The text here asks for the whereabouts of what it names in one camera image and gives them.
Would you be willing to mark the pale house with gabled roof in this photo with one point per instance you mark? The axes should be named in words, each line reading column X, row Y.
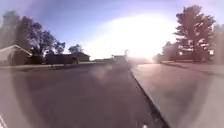
column 12, row 55

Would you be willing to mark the grey concrete pavement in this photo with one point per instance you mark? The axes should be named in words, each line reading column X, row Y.
column 186, row 96

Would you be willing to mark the small dark tree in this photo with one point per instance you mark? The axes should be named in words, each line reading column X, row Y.
column 76, row 49

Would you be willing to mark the dark asphalt road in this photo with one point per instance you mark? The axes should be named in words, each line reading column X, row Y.
column 83, row 100

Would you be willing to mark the group of tall dark trees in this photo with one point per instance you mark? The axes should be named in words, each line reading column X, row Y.
column 30, row 36

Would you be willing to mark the tall conifer tree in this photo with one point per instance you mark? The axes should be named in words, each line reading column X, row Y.
column 195, row 31

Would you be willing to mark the grass verge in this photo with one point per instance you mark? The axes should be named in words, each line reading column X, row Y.
column 40, row 66

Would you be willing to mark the dark low building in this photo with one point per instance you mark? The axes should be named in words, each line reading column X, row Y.
column 68, row 58

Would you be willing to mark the building behind conifer tree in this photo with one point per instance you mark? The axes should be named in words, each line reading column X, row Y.
column 171, row 52

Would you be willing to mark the dark kerb strip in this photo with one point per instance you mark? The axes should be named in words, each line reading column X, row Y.
column 148, row 100

